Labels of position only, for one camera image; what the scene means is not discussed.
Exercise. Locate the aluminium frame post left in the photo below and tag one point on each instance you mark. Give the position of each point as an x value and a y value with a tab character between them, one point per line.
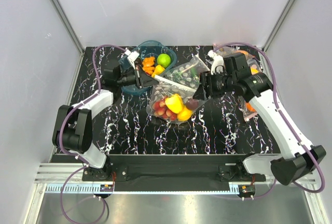
67	25

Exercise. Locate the green patterned zip bag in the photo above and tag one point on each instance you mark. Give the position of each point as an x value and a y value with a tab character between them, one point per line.
188	74

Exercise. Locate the green fake apple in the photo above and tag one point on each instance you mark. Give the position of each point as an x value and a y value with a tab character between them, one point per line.
164	60

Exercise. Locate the dark red fake plum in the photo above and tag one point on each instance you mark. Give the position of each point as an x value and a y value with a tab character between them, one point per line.
192	104

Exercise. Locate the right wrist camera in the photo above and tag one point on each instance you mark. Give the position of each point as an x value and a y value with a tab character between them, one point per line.
217	66

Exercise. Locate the zip bag with yellow food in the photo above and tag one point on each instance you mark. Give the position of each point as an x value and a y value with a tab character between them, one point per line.
255	85

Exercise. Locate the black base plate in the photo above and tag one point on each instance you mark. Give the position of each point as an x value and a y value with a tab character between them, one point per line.
226	165

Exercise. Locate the yellow fake pear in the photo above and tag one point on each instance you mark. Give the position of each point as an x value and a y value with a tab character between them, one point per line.
158	70

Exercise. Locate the zip bag with purple food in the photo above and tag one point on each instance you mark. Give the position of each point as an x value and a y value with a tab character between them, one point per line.
226	50

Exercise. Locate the aluminium front rail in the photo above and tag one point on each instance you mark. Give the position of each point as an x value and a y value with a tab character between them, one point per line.
73	178

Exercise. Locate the yellow fake lemon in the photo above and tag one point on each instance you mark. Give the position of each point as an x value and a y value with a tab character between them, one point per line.
185	114

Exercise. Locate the aluminium frame post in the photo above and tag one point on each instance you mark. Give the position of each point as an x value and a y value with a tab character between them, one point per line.
67	25
279	23

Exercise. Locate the polka dot zip bag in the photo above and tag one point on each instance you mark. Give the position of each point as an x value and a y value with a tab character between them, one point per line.
166	88

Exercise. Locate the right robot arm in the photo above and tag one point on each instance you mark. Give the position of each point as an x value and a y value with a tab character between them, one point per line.
298	156

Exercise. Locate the yellow fake bell pepper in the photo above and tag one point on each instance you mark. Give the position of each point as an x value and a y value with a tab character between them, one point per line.
174	103

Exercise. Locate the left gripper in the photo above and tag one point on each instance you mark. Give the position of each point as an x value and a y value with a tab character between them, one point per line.
142	79

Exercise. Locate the orange fake ginger piece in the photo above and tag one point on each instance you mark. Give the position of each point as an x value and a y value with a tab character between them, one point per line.
149	61

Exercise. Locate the aluminium frame post right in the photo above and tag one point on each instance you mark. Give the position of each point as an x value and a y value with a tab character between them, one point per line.
279	23

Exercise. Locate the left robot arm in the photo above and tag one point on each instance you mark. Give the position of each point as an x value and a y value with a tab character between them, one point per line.
73	130

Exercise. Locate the teal transparent plastic tub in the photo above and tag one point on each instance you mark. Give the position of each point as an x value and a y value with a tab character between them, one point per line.
156	58

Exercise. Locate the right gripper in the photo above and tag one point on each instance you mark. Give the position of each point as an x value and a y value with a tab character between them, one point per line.
206	79

